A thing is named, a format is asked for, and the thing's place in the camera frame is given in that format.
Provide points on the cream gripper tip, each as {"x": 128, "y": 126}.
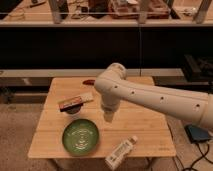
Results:
{"x": 108, "y": 116}

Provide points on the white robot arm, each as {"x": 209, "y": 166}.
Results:
{"x": 190, "y": 106}

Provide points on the orange and white box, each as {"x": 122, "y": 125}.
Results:
{"x": 75, "y": 101}

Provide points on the green round plate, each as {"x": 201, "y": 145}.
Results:
{"x": 80, "y": 137}

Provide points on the dark small bowl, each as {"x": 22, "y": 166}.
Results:
{"x": 74, "y": 110}

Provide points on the white plastic bottle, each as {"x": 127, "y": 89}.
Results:
{"x": 116, "y": 157}

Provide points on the red chili pepper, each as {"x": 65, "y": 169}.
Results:
{"x": 90, "y": 82}

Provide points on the wooden folding table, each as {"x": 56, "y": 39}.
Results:
{"x": 154, "y": 138}

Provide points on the black power adapter box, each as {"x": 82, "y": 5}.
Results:
{"x": 197, "y": 134}

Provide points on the black equipment case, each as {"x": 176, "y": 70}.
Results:
{"x": 197, "y": 69}

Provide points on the long workbench shelf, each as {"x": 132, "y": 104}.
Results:
{"x": 104, "y": 13}

